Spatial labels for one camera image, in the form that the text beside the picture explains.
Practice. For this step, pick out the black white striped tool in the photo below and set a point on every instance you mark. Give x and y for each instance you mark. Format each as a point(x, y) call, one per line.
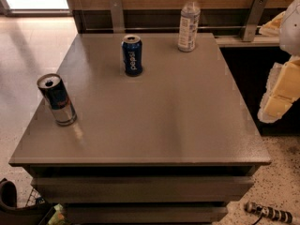
point(271, 213)

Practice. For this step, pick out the redbull can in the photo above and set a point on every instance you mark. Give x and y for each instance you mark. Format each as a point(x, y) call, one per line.
point(52, 88)

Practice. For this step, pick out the right metal wall bracket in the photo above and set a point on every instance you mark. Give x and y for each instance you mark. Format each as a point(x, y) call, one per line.
point(255, 13)

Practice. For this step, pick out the metal wall bracket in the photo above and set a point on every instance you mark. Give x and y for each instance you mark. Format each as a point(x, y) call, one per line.
point(255, 13)
point(117, 15)

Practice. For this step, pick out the green packet on floor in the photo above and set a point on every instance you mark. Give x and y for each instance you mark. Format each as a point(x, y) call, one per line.
point(58, 217)

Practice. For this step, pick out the clear plastic water bottle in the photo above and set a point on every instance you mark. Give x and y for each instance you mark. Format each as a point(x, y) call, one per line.
point(189, 21)

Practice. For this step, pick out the grey drawer cabinet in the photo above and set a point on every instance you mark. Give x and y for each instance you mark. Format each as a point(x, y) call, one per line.
point(173, 145)

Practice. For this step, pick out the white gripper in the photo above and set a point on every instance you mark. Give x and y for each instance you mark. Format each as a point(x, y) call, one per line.
point(291, 28)

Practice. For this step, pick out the blue pepsi can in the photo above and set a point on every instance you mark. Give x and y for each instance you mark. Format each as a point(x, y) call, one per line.
point(132, 54)

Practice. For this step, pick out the left metal wall bracket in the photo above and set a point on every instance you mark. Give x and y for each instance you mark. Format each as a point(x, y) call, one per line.
point(117, 15)

